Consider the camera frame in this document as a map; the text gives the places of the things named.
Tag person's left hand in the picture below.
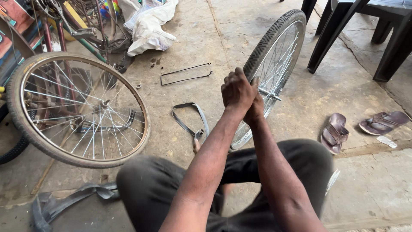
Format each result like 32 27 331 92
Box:
221 67 259 112

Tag person's right hand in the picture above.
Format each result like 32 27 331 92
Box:
243 77 266 127

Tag bicycle wheel with black tyre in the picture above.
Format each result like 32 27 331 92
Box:
230 9 307 151

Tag grey rubber rim strip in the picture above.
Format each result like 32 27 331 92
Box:
171 102 210 142

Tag brown sandal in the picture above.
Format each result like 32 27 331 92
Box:
320 113 350 155
359 111 411 136

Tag white plastic sack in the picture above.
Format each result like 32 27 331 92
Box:
118 0 179 57

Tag white flat strip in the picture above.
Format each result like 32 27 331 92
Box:
324 169 341 196

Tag black plastic chair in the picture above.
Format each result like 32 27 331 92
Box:
301 0 412 83

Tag white paper scrap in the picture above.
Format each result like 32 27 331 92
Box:
376 135 398 149

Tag person's dark trousers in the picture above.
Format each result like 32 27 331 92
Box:
116 139 335 232

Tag black rubber inner tube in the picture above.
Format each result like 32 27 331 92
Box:
31 181 120 232

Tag colourful painted board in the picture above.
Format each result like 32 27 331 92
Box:
0 0 45 87

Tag black knobbly bicycle tyre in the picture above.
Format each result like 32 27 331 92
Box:
0 102 30 165

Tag black wire mudguard stay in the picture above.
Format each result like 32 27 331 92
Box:
160 63 213 86

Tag maroon bicycle frame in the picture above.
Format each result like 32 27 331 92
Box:
19 0 136 134

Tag bicycle wheel with tan-wall tyre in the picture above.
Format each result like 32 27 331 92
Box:
6 52 151 169

